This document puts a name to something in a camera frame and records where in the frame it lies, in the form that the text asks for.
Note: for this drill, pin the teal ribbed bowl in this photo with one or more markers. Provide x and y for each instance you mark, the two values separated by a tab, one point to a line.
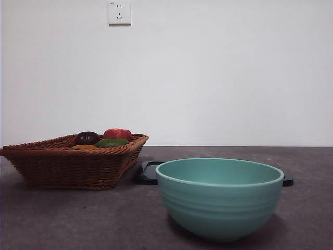
221	203

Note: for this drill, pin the red round fruit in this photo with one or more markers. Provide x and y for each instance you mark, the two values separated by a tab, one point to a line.
117	134

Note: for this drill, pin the dark rectangular tray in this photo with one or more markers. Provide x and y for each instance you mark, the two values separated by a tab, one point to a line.
147	174

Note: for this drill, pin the green oval fruit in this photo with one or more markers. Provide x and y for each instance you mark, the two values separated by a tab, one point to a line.
112	143

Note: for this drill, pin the dark purple round fruit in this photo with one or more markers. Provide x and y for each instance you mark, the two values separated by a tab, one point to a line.
87	138

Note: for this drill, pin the brown wicker basket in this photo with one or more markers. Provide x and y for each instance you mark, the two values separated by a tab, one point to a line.
65	169

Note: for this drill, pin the white wall socket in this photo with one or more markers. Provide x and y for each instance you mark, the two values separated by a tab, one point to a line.
125	22

